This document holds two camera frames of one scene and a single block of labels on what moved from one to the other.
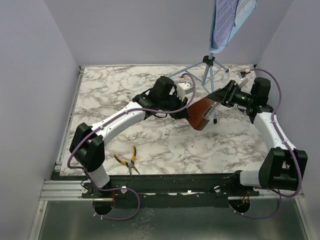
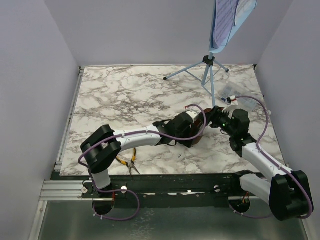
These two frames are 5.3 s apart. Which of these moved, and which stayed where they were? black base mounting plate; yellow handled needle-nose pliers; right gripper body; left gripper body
Moved: right gripper body; left gripper body
Stayed: black base mounting plate; yellow handled needle-nose pliers
